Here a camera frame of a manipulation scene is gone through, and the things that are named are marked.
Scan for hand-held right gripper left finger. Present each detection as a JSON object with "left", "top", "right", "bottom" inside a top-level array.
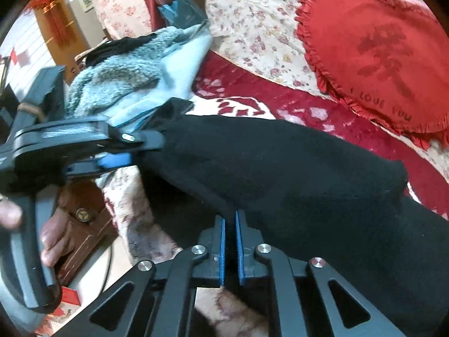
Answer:
[{"left": 52, "top": 215, "right": 226, "bottom": 337}]

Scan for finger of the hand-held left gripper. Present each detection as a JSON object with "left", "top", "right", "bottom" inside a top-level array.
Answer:
[
  {"left": 66, "top": 154, "right": 141, "bottom": 180},
  {"left": 105, "top": 128, "right": 166, "bottom": 152}
]

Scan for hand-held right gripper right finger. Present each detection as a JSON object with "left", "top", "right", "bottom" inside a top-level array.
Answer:
[{"left": 235, "top": 210, "right": 420, "bottom": 337}]

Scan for black pants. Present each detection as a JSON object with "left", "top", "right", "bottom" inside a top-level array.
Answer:
[{"left": 135, "top": 103, "right": 449, "bottom": 337}]

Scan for person's left hand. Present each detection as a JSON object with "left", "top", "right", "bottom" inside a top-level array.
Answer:
[{"left": 0, "top": 199, "right": 77, "bottom": 267}]

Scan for light blue fleece garment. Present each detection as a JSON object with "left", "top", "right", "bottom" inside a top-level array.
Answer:
[{"left": 65, "top": 19, "right": 213, "bottom": 188}]

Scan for brown leather bag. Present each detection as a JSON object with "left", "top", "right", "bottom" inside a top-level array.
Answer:
[{"left": 56, "top": 182, "right": 118, "bottom": 286}]

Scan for black garment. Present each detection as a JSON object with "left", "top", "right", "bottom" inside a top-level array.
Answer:
[{"left": 84, "top": 33, "right": 158, "bottom": 67}]

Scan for wooden door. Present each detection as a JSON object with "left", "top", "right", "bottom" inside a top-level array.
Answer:
[{"left": 33, "top": 0, "right": 92, "bottom": 75}]

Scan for red knot hanging decoration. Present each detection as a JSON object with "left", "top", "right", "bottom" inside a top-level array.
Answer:
[{"left": 29, "top": 0, "right": 71, "bottom": 47}]

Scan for blue plastic bag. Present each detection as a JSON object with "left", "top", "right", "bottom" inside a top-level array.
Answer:
[{"left": 158, "top": 0, "right": 208, "bottom": 31}]

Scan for floral cloth bundle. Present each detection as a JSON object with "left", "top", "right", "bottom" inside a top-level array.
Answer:
[{"left": 88, "top": 0, "right": 152, "bottom": 41}]

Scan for red cardboard box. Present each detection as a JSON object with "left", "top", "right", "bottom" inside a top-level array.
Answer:
[{"left": 34, "top": 285, "right": 84, "bottom": 336}]

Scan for floral bed quilt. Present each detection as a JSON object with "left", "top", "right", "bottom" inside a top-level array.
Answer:
[{"left": 205, "top": 0, "right": 449, "bottom": 169}]

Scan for red and white patterned blanket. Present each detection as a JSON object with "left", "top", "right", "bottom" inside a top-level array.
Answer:
[{"left": 102, "top": 51, "right": 449, "bottom": 337}]

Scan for red heart-shaped frilled pillow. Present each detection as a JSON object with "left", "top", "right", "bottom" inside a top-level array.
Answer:
[{"left": 295, "top": 0, "right": 449, "bottom": 150}]

